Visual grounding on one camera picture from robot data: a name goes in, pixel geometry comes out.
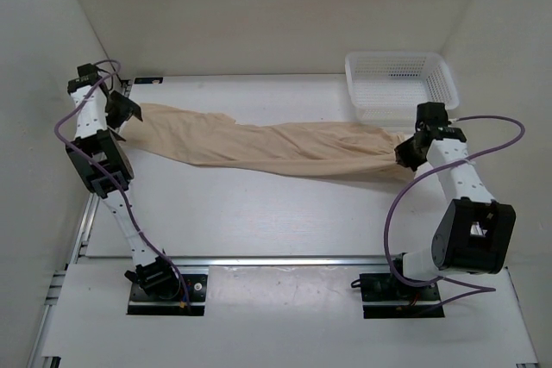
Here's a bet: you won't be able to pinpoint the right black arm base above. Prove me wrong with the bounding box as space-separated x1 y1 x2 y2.
350 273 445 320

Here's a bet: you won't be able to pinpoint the aluminium rail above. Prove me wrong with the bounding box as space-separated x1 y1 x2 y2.
29 186 510 368

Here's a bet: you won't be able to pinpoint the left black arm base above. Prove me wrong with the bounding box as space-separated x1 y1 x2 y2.
127 271 208 316

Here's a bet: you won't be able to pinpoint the beige trousers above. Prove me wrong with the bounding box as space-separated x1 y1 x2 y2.
122 103 414 182

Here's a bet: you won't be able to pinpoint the white plastic basket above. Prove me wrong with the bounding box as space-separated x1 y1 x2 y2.
345 52 460 128

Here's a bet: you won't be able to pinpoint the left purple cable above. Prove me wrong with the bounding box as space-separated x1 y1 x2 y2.
54 59 193 315

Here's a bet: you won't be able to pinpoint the purple cable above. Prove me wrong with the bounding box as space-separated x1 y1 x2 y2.
54 59 193 315
383 115 527 305

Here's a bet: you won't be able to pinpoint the black corner bracket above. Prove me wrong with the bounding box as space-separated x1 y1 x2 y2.
134 77 164 84

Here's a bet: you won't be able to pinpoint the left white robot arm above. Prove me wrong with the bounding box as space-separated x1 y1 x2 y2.
54 63 185 302

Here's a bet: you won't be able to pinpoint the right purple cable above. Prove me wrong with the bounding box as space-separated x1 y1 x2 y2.
383 115 527 305

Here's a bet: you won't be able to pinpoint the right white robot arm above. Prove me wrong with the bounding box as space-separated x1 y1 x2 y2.
387 102 516 299

